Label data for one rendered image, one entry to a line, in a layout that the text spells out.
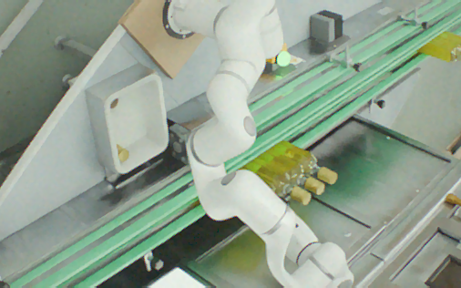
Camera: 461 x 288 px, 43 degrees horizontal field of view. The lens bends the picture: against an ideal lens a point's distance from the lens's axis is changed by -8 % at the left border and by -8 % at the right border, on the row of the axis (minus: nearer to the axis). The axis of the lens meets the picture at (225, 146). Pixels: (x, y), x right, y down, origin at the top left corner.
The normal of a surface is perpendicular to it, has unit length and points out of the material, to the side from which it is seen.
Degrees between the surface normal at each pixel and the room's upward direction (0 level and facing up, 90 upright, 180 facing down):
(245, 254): 90
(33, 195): 0
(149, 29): 0
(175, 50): 0
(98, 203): 90
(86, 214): 90
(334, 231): 90
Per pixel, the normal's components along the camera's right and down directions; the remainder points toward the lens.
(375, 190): -0.07, -0.83
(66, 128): 0.71, 0.36
